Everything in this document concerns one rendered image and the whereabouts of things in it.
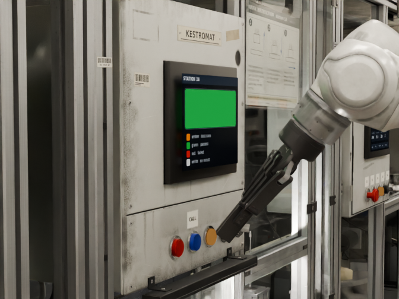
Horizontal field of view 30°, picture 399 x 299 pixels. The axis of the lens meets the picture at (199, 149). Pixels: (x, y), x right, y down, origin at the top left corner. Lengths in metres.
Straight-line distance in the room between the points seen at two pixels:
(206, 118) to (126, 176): 0.23
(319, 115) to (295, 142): 0.06
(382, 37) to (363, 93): 0.21
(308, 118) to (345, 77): 0.22
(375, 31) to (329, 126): 0.17
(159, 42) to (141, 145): 0.17
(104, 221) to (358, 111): 0.40
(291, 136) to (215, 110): 0.16
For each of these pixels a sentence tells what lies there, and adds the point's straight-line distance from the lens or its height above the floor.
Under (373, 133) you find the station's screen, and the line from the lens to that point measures 2.27.
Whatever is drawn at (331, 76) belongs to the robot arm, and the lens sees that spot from 1.03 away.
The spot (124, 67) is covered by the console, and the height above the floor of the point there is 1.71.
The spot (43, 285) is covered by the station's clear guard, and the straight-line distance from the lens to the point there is 1.04.
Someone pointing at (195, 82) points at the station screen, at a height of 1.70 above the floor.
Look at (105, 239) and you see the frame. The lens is 1.11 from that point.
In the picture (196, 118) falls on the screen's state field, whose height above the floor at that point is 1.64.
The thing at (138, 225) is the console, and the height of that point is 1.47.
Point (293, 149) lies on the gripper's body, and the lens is 1.23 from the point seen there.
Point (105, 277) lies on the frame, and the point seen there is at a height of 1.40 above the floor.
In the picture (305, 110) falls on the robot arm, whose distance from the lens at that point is 1.22.
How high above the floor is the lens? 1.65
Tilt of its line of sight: 3 degrees down
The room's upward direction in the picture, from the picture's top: straight up
